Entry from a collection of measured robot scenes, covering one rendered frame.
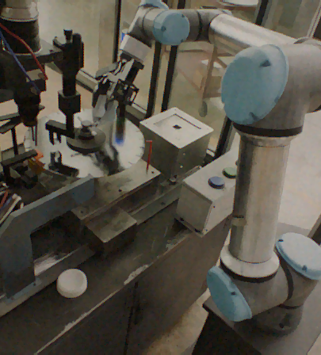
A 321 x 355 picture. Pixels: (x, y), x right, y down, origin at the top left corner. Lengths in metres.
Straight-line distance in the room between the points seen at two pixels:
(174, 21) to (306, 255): 0.59
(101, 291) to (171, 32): 0.63
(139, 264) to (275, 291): 0.38
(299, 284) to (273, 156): 0.32
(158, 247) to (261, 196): 0.46
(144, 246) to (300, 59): 0.66
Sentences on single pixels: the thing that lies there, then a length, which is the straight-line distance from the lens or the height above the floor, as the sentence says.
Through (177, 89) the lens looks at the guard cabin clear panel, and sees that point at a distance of 1.39.
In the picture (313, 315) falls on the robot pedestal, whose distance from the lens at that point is 1.08.
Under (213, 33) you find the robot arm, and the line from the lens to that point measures 0.95.
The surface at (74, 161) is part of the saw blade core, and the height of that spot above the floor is 0.95.
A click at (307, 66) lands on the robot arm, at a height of 1.36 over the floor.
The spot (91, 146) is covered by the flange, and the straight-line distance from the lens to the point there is 1.02.
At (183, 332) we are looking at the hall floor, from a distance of 1.79.
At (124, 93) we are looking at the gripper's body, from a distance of 1.02.
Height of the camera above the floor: 1.56
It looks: 40 degrees down
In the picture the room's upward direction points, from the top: 10 degrees clockwise
